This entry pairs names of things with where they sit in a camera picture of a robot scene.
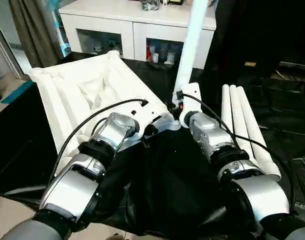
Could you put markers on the dark crumpled object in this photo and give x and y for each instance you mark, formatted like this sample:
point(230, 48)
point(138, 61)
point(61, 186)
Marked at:
point(150, 5)

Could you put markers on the dark metal rail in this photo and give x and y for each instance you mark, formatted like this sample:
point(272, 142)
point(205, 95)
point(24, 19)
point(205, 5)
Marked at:
point(296, 64)

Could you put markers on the white plastic table leg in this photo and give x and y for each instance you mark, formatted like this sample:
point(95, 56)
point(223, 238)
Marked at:
point(252, 130)
point(190, 50)
point(238, 112)
point(225, 107)

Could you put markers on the black plastic mat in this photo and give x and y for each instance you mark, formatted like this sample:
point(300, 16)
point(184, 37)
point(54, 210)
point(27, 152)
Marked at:
point(167, 175)

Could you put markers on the black box with yellow label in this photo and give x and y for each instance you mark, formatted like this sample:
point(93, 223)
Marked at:
point(242, 32)

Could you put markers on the light blue patterned strip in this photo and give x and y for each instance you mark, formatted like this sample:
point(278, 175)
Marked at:
point(62, 35)

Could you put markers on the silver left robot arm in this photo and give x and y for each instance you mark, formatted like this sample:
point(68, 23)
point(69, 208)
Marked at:
point(75, 180)

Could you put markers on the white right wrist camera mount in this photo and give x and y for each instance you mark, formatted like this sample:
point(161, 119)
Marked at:
point(191, 97)

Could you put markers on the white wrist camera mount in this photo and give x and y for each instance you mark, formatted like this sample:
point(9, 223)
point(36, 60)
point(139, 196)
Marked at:
point(191, 97)
point(150, 112)

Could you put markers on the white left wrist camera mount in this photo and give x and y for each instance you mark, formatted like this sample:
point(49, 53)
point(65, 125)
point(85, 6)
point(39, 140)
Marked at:
point(150, 112)

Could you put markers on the white glass-door cabinet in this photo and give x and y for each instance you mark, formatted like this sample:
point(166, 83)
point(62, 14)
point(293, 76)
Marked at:
point(105, 22)

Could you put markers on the white plastic table top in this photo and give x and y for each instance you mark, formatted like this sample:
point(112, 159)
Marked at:
point(75, 82)

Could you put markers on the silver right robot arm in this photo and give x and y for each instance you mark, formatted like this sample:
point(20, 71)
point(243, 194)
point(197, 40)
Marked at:
point(257, 195)

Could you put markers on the grey-brown curtain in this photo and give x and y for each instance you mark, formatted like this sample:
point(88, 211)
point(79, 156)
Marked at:
point(35, 30)

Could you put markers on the teal plastic frame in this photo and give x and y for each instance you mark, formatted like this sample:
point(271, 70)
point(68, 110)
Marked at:
point(17, 91)

